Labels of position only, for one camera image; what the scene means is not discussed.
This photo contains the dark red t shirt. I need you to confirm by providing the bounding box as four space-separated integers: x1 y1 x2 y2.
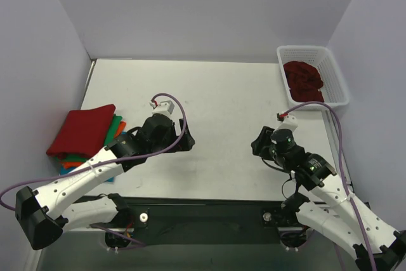
284 61 324 102

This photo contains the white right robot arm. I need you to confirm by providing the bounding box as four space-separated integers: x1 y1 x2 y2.
251 126 405 270

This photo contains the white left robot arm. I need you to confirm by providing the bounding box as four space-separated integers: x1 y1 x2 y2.
15 114 195 250

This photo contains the folded green t shirt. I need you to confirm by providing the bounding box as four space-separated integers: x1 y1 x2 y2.
55 114 126 162

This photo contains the folded red t shirt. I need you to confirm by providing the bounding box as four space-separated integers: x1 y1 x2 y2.
46 104 115 159

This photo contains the white plastic basket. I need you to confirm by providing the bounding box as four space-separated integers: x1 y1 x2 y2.
277 45 350 108

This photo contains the folded orange t shirt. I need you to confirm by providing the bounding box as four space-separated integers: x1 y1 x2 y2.
60 119 126 170

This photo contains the folded blue t shirt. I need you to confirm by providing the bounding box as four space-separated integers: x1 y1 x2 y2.
54 146 124 188

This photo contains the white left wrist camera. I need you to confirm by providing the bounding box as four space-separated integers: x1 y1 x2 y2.
150 100 174 117

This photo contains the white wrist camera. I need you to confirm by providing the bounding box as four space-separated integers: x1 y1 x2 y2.
276 113 298 132
150 100 174 117

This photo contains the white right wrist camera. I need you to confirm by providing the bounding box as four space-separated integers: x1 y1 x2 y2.
276 113 298 132

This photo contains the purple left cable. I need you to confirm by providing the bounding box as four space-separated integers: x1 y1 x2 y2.
0 93 187 211

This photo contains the purple cable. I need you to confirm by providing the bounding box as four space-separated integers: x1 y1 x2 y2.
284 102 378 271
0 93 187 211

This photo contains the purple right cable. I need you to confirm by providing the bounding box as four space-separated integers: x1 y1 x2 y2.
284 102 378 271

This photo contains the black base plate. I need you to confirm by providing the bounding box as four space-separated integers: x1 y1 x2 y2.
72 195 313 246

